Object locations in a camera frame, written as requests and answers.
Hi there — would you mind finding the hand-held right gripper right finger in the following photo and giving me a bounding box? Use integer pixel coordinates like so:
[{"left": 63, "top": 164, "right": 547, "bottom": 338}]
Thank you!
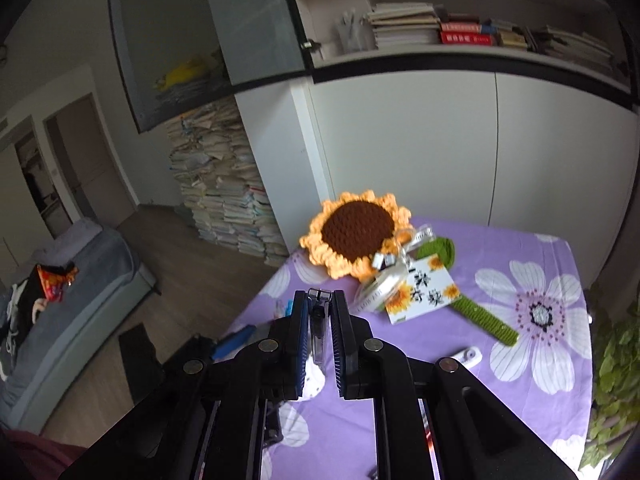
[{"left": 330, "top": 290, "right": 577, "bottom": 480}]

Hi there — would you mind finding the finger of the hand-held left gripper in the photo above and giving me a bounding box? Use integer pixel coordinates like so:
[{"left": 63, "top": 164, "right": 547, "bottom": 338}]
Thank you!
[{"left": 211, "top": 324, "right": 257, "bottom": 362}]

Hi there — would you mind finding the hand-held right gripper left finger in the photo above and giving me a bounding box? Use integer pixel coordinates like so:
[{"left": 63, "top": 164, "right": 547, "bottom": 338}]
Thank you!
[{"left": 59, "top": 290, "right": 313, "bottom": 480}]

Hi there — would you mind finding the clear plastic pen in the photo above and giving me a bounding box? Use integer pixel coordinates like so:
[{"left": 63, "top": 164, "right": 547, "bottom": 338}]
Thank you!
[{"left": 305, "top": 287, "right": 334, "bottom": 367}]

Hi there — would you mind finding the white correction tape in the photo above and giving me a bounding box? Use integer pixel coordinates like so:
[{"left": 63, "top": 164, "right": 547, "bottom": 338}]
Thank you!
[{"left": 449, "top": 347, "right": 483, "bottom": 368}]

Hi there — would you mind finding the white satin ribbon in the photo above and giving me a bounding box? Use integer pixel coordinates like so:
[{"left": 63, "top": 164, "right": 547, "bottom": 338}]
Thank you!
[{"left": 352, "top": 224, "right": 439, "bottom": 312}]

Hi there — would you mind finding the grey bed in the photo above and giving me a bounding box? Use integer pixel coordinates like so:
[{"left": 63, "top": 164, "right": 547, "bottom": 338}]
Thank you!
[{"left": 0, "top": 217, "right": 162, "bottom": 437}]

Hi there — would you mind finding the sunflower gift card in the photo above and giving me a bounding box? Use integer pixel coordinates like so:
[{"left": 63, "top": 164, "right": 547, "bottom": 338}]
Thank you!
[{"left": 384, "top": 254, "right": 462, "bottom": 326}]

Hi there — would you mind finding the orange snack bag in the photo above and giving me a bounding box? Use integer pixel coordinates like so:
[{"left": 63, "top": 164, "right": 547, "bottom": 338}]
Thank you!
[{"left": 34, "top": 263, "right": 81, "bottom": 303}]

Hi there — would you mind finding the crochet sunflower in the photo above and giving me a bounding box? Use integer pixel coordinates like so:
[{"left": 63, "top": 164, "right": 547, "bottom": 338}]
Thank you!
[{"left": 299, "top": 190, "right": 522, "bottom": 349}]

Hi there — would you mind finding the black white clothing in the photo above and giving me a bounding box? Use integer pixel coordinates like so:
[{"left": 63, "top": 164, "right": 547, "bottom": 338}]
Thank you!
[{"left": 0, "top": 265, "right": 49, "bottom": 382}]

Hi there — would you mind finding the dark red clothing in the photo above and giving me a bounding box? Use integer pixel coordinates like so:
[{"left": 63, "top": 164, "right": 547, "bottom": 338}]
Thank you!
[{"left": 0, "top": 425, "right": 97, "bottom": 480}]

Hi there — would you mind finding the pile of papers and books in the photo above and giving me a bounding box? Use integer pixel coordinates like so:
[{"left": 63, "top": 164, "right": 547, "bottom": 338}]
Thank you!
[{"left": 166, "top": 96, "right": 291, "bottom": 267}]

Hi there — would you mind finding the purple floral tablecloth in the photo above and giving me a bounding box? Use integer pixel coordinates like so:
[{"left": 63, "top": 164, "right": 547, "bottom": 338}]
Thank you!
[{"left": 215, "top": 216, "right": 597, "bottom": 480}]

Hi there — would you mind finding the open closet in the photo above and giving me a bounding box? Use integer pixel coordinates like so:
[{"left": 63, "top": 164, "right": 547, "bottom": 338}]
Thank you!
[{"left": 0, "top": 114, "right": 72, "bottom": 267}]

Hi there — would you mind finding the brown door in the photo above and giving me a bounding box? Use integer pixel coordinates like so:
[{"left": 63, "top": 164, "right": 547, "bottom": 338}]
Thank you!
[{"left": 44, "top": 94, "right": 137, "bottom": 227}]

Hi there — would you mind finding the white bookshelf cabinet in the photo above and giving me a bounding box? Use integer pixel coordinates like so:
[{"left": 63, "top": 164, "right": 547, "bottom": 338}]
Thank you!
[{"left": 220, "top": 0, "right": 640, "bottom": 291}]

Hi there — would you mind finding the yellow plush toy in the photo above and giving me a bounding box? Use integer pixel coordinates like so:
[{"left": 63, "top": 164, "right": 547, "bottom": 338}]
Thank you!
[{"left": 154, "top": 55, "right": 223, "bottom": 93}]

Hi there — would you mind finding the potted green plant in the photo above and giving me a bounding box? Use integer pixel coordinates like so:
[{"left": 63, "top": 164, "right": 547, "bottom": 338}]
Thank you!
[{"left": 579, "top": 284, "right": 640, "bottom": 472}]

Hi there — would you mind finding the dark glass cabinet door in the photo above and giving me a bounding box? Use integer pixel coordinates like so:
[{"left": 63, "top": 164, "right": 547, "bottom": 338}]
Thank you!
[{"left": 106, "top": 0, "right": 315, "bottom": 134}]

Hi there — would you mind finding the clear shelf pen holder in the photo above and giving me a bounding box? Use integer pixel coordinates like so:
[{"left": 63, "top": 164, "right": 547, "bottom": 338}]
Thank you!
[{"left": 336, "top": 9, "right": 372, "bottom": 54}]

